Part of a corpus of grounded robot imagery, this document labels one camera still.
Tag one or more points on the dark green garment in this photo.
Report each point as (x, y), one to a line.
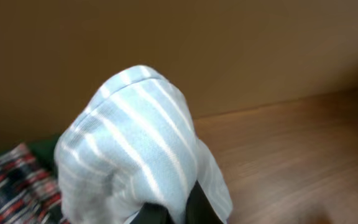
(42, 151)

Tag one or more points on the red blue plaid garment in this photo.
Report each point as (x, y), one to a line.
(29, 193)

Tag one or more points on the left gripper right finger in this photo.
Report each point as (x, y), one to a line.
(199, 209)

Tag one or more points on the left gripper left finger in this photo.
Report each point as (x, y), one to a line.
(152, 214)

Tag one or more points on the light blue striped baby pants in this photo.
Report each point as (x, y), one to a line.
(135, 143)

